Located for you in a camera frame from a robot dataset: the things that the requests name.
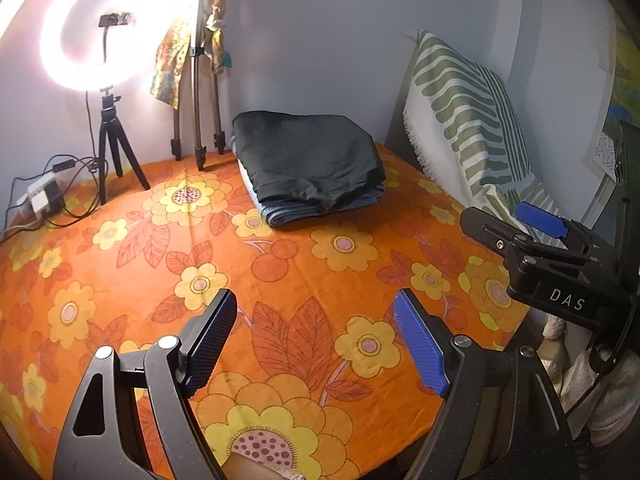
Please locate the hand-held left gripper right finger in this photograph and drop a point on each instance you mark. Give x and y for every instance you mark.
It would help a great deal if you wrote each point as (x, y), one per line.
(420, 345)

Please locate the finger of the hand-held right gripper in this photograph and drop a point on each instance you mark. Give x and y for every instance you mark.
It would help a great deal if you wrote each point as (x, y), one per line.
(540, 217)
(492, 232)

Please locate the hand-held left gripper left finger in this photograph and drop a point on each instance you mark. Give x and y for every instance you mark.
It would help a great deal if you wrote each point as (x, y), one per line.
(212, 340)

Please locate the black pants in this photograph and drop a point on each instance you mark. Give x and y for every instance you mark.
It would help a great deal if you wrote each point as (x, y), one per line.
(305, 160)

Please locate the person's right hand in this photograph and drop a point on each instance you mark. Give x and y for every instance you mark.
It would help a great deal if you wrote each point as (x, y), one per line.
(610, 400)

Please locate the patterned white card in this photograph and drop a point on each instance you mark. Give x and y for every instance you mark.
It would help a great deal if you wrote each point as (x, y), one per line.
(607, 152)

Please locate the orange floral blanket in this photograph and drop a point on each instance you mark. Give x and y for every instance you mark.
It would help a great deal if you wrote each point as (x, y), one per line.
(300, 285)

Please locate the green striped white pillow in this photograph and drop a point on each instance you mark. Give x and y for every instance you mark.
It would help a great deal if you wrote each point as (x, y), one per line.
(460, 110)

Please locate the folded light blue jeans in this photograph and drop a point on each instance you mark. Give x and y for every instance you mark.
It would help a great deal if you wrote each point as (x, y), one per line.
(285, 215)

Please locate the yellow green painting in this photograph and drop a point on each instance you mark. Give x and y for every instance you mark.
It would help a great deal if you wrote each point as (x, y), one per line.
(625, 75)

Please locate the black power adapter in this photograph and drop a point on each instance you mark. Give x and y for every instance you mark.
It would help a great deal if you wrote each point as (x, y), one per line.
(54, 199)

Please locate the white power strip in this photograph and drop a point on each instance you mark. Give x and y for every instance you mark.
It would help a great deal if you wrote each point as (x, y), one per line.
(35, 197)

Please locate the small black tripod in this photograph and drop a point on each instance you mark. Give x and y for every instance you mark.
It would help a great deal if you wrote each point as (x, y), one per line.
(107, 130)

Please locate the colourful patterned cloth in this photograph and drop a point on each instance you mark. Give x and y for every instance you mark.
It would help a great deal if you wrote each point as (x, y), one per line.
(167, 70)

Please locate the black phone holder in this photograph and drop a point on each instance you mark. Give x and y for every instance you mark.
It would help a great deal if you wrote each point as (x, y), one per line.
(115, 20)

